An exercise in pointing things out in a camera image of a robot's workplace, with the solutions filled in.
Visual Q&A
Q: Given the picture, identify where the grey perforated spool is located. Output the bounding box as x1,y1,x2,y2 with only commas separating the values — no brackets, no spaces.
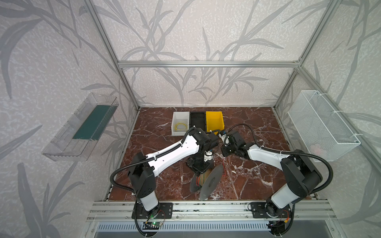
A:
190,165,224,201

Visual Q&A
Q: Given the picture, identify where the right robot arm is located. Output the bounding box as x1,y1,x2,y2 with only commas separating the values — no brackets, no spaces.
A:
219,124,333,218

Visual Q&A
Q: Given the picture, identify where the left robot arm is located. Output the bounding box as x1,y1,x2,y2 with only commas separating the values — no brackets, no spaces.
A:
110,127,221,212

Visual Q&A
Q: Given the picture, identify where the yellow plastic bin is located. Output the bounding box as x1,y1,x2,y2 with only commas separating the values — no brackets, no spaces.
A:
205,111,225,133

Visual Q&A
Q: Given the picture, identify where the white plastic bin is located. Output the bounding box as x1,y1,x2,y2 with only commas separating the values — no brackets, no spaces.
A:
171,112,190,136

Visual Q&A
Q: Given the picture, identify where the black plastic bin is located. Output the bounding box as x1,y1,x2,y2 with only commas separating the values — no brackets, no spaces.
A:
190,112,206,133

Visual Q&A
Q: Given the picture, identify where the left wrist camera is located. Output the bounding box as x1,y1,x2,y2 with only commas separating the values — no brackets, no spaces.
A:
204,151,213,161

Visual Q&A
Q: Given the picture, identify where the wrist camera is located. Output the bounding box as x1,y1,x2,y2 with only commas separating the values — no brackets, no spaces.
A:
204,151,213,161
219,134,230,146

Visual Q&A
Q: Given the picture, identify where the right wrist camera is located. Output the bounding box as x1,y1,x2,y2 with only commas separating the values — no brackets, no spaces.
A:
219,134,230,146

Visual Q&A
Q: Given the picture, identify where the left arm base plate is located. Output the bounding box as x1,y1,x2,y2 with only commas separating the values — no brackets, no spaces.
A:
132,202,173,219

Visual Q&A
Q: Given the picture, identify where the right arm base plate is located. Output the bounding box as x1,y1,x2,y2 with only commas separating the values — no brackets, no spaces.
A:
248,201,291,219

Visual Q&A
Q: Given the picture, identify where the white wire basket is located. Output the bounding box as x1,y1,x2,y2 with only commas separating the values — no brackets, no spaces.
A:
288,90,361,162

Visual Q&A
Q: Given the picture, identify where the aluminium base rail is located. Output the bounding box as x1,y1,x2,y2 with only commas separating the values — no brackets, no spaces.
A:
86,200,337,222

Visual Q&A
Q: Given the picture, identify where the clear wall tray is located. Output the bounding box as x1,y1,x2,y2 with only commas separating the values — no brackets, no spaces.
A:
42,93,119,162

